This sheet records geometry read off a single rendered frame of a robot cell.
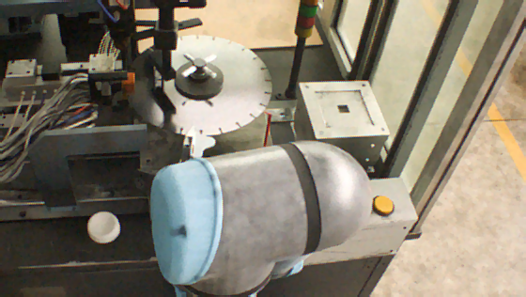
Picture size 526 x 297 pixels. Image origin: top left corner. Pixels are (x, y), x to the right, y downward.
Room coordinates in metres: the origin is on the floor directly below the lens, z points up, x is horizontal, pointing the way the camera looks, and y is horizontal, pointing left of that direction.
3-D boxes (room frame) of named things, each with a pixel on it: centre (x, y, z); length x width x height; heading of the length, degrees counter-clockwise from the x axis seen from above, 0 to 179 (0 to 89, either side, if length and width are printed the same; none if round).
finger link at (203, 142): (0.71, 0.12, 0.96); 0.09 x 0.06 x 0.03; 6
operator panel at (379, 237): (0.67, -0.19, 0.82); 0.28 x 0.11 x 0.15; 107
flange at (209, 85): (0.90, 0.16, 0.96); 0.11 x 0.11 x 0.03
